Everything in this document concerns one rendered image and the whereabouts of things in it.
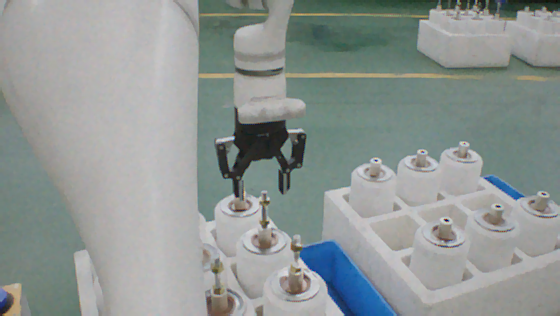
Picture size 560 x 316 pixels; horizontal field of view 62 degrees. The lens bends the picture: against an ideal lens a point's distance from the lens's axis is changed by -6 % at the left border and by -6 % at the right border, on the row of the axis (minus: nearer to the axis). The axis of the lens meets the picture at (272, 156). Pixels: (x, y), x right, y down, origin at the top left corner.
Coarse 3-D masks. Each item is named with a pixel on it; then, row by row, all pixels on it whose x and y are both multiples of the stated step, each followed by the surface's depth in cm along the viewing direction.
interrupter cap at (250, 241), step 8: (248, 232) 84; (256, 232) 84; (272, 232) 84; (280, 232) 84; (248, 240) 82; (256, 240) 83; (272, 240) 83; (280, 240) 82; (248, 248) 80; (256, 248) 80; (264, 248) 80; (272, 248) 80; (280, 248) 80
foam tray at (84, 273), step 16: (208, 224) 99; (272, 224) 99; (208, 240) 94; (80, 256) 89; (80, 272) 85; (80, 288) 81; (240, 288) 82; (80, 304) 78; (96, 304) 78; (256, 304) 79
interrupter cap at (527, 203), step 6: (522, 198) 93; (528, 198) 93; (534, 198) 93; (522, 204) 91; (528, 204) 91; (552, 204) 91; (528, 210) 89; (534, 210) 90; (546, 210) 90; (552, 210) 89; (558, 210) 89; (540, 216) 88; (546, 216) 87; (552, 216) 87
